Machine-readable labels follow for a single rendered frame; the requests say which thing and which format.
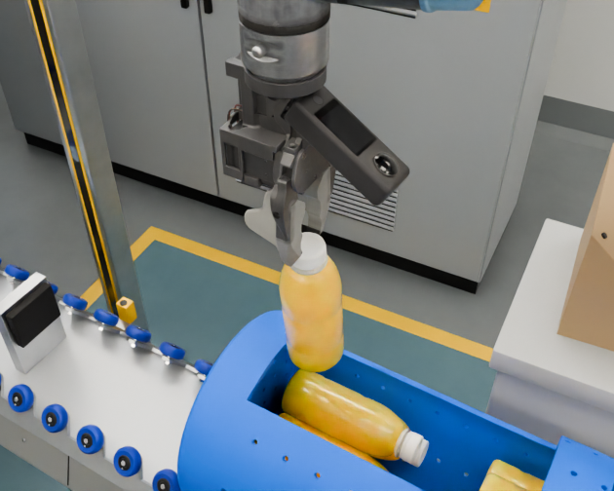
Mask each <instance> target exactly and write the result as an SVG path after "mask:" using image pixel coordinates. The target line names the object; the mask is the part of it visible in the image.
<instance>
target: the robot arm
mask: <svg viewBox="0 0 614 491"><path fill-rule="evenodd" d="M482 1H483V0H237V2H238V13H239V29H240V44H241V51H240V53H239V54H238V55H237V56H236V57H230V58H228V59H227V60H226V61H225V69H226V76H230V77H233V78H236V79H238V87H239V101H240V104H236V105H235V107H234V108H231V109H230V110H229V111H228V115H227V123H225V124H224V125H223V126H222V127H220V128H219V135H220V145H221V155H222V165H223V174H225V175H228V176H231V177H233V178H236V179H239V180H241V182H242V183H245V184H247V185H249V186H252V187H255V188H257V189H258V188H260V187H261V186H262V185H263V184H264V185H267V186H269V187H272V189H269V190H268V191H267V192H266V193H265V195H264V203H263V207H262V208H253V209H248V210H247V211H246V213H245V222H246V224H247V225H248V227H249V228H250V229H251V230H252V231H254V232H255V233H257V234H258V235H260V236H261V237H263V238H264V239H266V240H267V241H269V242H270V243H272V244H273V245H275V246H276V247H277V249H278V252H279V253H280V256H281V259H282V260H283V262H284V263H285V264H286V265H287V266H289V267H291V266H292V265H293V264H294V263H295V262H296V261H297V260H298V258H299V257H300V256H301V254H302V250H301V240H302V232H301V224H302V219H303V216H304V213H305V210H306V211H307V213H308V226H307V232H311V233H315V234H318V235H320V234H321V233H322V232H323V229H324V225H325V222H326V215H327V212H328V208H329V203H330V195H331V194H332V191H333V184H334V178H335V172H336V170H338V171H339V172H340V173H341V174H342V175H343V176H344V177H345V178H346V179H347V180H348V181H349V182H350V183H351V184H352V185H353V186H354V187H355V188H356V189H357V190H358V191H359V192H360V193H361V194H362V195H363V196H365V197H366V198H367V199H368V200H369V201H370V202H371V203H372V204H373V205H375V206H379V205H381V204H382V203H383V202H384V201H385V200H386V199H387V198H388V197H389V196H390V195H391V194H392V193H393V192H394V191H395V190H396V189H397V188H398V187H399V186H400V185H401V184H402V182H403V181H404V180H405V179H406V178H407V177H408V176H409V172H410V170H409V167H408V166H407V165H406V164H405V163H404V162H403V161H402V160H401V159H400V158H399V157H398V156H397V155H396V154H395V153H394V152H393V151H392V150H391V149H390V148H388V147H387V146H386V145H385V144H384V143H383V142H382V141H381V140H380V139H379V138H378V137H377V136H376V135H375V134H374V133H373V132H372V131H371V130H370V129H369V128H368V127H367V126H366V125H365V124H364V123H362V122H361V121H360V120H359V119H358V118H357V117H356V116H355V115H354V114H353V113H352V112H351V111H350V110H349V109H348V108H347V107H346V106H345V105H344V104H343V103H342V102H341V101H340V100H339V99H338V98H336V97H335V96H334V95H333V94H332V93H331V92H330V91H329V90H328V89H327V88H326V87H325V86H324V84H325V82H326V65H327V64H328V61H329V43H330V3H334V4H347V5H364V6H376V7H389V8H401V9H413V10H422V11H423V12H425V13H433V12H435V11H472V10H474V9H476V8H477V7H478V6H479V5H480V4H481V3H482ZM237 106H240V108H239V109H237V108H236V107H237ZM232 110H234V113H233V114H231V115H230V112H231V111H232ZM239 119H241V121H240V120H239ZM236 121H237V124H236V125H234V126H233V127H232V124H234V123H235V122H236ZM226 149H227V154H226ZM227 160H228V165H227Z"/></svg>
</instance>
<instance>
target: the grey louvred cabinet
mask: <svg viewBox="0 0 614 491"><path fill-rule="evenodd" d="M75 2H76V6H77V11H78V15H79V20H80V23H81V28H82V32H83V37H84V41H85V46H86V50H87V55H88V59H89V64H90V68H91V72H92V76H93V81H94V85H95V90H96V98H97V102H98V107H99V111H100V116H101V120H102V124H103V128H104V133H105V137H106V142H107V146H108V151H109V155H110V160H111V164H112V168H113V172H114V173H117V174H120V175H123V176H125V177H128V178H131V179H134V180H137V181H140V182H143V183H146V184H149V185H152V186H155V187H158V188H161V189H164V190H167V191H170V192H173V193H176V194H178V195H181V196H184V197H187V198H190V199H193V200H196V201H199V202H202V203H205V204H207V205H210V206H213V207H216V208H221V209H224V210H227V211H230V212H233V213H236V214H239V215H241V216H245V213H246V211H247V210H248V209H253V208H262V207H263V203H264V195H265V193H266V192H267V191H268V190H269V189H272V187H269V186H267V185H264V184H263V185H262V186H261V187H260V188H258V189H257V188H255V187H252V186H249V185H247V184H245V183H242V182H241V180H239V179H236V178H233V177H231V176H228V175H225V174H223V165H222V155H221V145H220V135H219V128H220V127H222V126H223V125H224V124H225V123H227V115H228V111H229V110H230V109H231V108H234V107H235V105H236V104H240V101H239V87H238V79H236V78H233V77H230V76H226V69H225V61H226V60H227V59H228V58H230V57H236V56H237V55H238V54H239V53H240V51H241V44H240V29H239V13H238V2H237V0H75ZM566 2H567V0H483V1H482V3H481V4H480V5H479V6H478V7H477V8H476V9H474V10H472V11H435V12H433V13H425V12H423V11H422V10H413V9H401V8H389V7H376V6H364V5H347V4H334V3H330V43H329V61H328V64H327V65H326V82H325V84H324V86H325V87H326V88H327V89H328V90H329V91H330V92H331V93H332V94H333V95H334V96H335V97H336V98H338V99H339V100H340V101H341V102H342V103H343V104H344V105H345V106H346V107H347V108H348V109H349V110H350V111H351V112H352V113H353V114H354V115H355V116H356V117H357V118H358V119H359V120H360V121H361V122H362V123H364V124H365V125H366V126H367V127H368V128H369V129H370V130H371V131H372V132H373V133H374V134H375V135H376V136H377V137H378V138H379V139H380V140H381V141H382V142H383V143H384V144H385V145H386V146H387V147H388V148H390V149H391V150H392V151H393V152H394V153H395V154H396V155H397V156H398V157H399V158H400V159H401V160H402V161H403V162H404V163H405V164H406V165H407V166H408V167H409V170H410V172H409V176H408V177H407V178H406V179H405V180H404V181H403V182H402V184H401V185H400V186H399V187H398V188H397V189H396V190H395V191H394V192H393V193H392V194H391V195H390V196H389V197H388V198H387V199H386V200H385V201H384V202H383V203H382V204H381V205H379V206H375V205H373V204H372V203H371V202H370V201H369V200H368V199H367V198H366V197H365V196H363V195H362V194H361V193H360V192H359V191H358V190H357V189H356V188H355V187H354V186H353V185H352V184H351V183H350V182H349V181H348V180H347V179H346V178H345V177H344V176H343V175H342V174H341V173H340V172H339V171H338V170H336V172H335V178H334V184H333V191H332V194H331V195H330V203H329V208H328V212H327V215H326V222H325V225H324V229H323V232H322V233H321V234H320V236H321V237H322V238H323V239H324V241H325V243H326V245H329V246H334V247H337V248H340V249H343V250H346V251H349V252H352V253H355V254H357V255H360V256H363V257H366V258H369V259H372V260H375V261H378V262H381V263H384V264H387V265H389V266H392V267H395V268H398V269H401V270H404V271H407V272H409V273H412V274H415V275H418V276H421V277H424V278H427V279H430V280H433V281H436V282H439V283H444V284H447V285H450V286H453V287H456V288H459V289H462V290H465V291H468V292H471V293H474V294H476V292H477V290H478V288H479V286H480V282H481V280H482V278H483V276H484V274H485V272H486V269H487V267H488V265H489V263H490V261H491V259H492V256H493V254H494V252H495V250H496V248H497V246H498V244H499V242H500V240H501V238H502V236H503V233H504V231H505V229H506V227H507V225H508V223H509V220H510V217H511V215H512V212H513V210H514V208H515V206H516V204H517V201H518V194H519V190H520V186H521V183H522V179H523V175H524V171H525V167H526V163H527V159H528V155H529V151H530V147H531V143H532V139H533V135H534V132H535V128H536V124H537V120H538V116H539V112H540V108H541V104H542V100H543V96H544V92H545V89H546V85H547V81H548V77H549V73H550V69H551V65H552V61H553V57H554V53H555V48H556V41H557V37H558V34H559V30H560V26H561V22H562V18H563V14H564V10H565V6H566ZM0 84H1V87H2V90H3V93H4V96H5V98H6V101H7V104H8V108H9V111H10V114H11V117H12V120H13V123H14V126H15V129H16V130H19V131H21V132H24V135H25V138H26V142H27V144H30V145H33V146H36V147H39V148H42V149H45V150H48V151H51V152H54V153H57V154H60V155H62V156H65V157H66V154H65V150H64V147H63V143H62V139H61V136H60V132H59V128H58V122H57V118H56V115H55V111H54V107H53V104H52V101H51V97H50V93H49V90H48V86H47V82H46V79H45V75H44V71H43V68H42V64H41V60H40V57H39V54H38V50H37V47H36V43H35V39H34V35H33V32H32V28H31V24H30V21H29V17H28V13H27V10H26V7H25V3H24V0H0Z"/></svg>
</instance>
